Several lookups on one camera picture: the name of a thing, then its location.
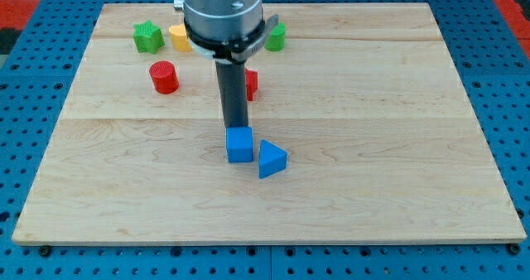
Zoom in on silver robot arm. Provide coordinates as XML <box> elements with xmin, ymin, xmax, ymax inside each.
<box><xmin>183</xmin><ymin>0</ymin><xmax>263</xmax><ymax>42</ymax></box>

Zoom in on wooden board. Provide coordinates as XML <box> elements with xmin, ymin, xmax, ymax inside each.
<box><xmin>12</xmin><ymin>2</ymin><xmax>527</xmax><ymax>246</ymax></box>

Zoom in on blue cube block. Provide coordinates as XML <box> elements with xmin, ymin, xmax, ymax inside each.
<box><xmin>225</xmin><ymin>127</ymin><xmax>253</xmax><ymax>163</ymax></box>

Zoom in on blue triangle block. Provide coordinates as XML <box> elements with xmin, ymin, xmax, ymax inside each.
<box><xmin>258</xmin><ymin>140</ymin><xmax>288</xmax><ymax>179</ymax></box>

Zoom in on red block behind rod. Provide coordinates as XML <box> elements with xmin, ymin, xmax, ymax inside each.
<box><xmin>245</xmin><ymin>69</ymin><xmax>258</xmax><ymax>101</ymax></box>

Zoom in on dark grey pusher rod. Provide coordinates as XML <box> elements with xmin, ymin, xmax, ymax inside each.
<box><xmin>215</xmin><ymin>62</ymin><xmax>248</xmax><ymax>128</ymax></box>

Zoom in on green rounded block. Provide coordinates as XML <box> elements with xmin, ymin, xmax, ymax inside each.
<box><xmin>264</xmin><ymin>22</ymin><xmax>287</xmax><ymax>52</ymax></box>

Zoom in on red cylinder block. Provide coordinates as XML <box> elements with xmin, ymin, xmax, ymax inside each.
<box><xmin>149</xmin><ymin>60</ymin><xmax>179</xmax><ymax>94</ymax></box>

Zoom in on yellow block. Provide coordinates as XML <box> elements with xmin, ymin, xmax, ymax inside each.
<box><xmin>168</xmin><ymin>24</ymin><xmax>192</xmax><ymax>52</ymax></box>

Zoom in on green star block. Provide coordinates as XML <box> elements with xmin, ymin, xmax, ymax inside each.
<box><xmin>133</xmin><ymin>20</ymin><xmax>165</xmax><ymax>55</ymax></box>

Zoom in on black clamp ring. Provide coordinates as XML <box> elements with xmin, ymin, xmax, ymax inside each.
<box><xmin>183</xmin><ymin>13</ymin><xmax>280</xmax><ymax>63</ymax></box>

